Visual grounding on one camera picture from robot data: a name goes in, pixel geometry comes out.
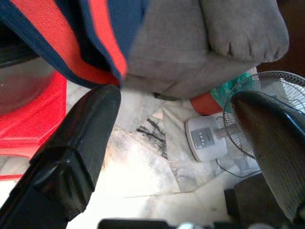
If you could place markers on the navy shirt with red trim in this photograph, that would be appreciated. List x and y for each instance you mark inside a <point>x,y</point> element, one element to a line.
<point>59,35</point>

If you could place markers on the white floor fan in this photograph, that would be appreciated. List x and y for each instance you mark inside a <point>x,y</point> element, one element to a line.
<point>202,138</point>

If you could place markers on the teal plastic bag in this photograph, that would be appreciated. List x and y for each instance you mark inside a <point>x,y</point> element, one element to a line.
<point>226,88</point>

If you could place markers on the black floor box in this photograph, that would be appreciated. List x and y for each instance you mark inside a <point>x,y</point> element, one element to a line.
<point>250,198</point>

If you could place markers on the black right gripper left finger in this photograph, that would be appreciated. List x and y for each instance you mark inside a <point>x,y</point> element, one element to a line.
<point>71,148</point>

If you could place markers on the red plastic stool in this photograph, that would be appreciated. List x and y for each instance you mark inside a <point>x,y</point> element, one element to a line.
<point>28,133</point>

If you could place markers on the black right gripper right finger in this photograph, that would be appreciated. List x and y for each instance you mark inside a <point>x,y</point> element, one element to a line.
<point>274,148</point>

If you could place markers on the dark grey fabric sofa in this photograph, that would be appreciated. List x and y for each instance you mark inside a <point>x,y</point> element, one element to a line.
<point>178,47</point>

